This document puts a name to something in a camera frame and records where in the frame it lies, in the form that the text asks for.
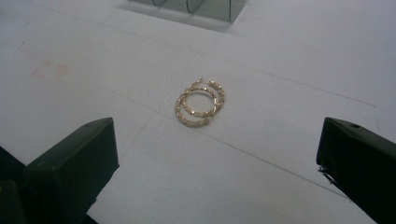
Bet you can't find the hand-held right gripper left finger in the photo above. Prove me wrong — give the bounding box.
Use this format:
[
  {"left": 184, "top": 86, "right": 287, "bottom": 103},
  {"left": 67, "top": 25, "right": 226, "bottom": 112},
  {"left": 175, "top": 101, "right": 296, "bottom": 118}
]
[{"left": 16, "top": 117, "right": 120, "bottom": 224}]

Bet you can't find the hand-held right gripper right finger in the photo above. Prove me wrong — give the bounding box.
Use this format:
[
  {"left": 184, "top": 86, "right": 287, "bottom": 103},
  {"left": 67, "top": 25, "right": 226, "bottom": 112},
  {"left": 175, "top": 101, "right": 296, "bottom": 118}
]
[{"left": 316, "top": 117, "right": 396, "bottom": 224}]

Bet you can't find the gold hoop earring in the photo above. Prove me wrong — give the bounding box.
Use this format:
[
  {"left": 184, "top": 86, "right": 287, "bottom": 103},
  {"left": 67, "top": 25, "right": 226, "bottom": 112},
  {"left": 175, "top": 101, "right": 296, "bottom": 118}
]
[
  {"left": 174, "top": 88, "right": 219, "bottom": 128},
  {"left": 180, "top": 77, "right": 226, "bottom": 119}
]

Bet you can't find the clear plastic compartment box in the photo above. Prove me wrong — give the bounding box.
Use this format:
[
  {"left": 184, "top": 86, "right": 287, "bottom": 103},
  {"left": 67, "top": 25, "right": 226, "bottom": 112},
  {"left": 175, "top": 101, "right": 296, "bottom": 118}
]
[{"left": 126, "top": 0, "right": 248, "bottom": 23}]

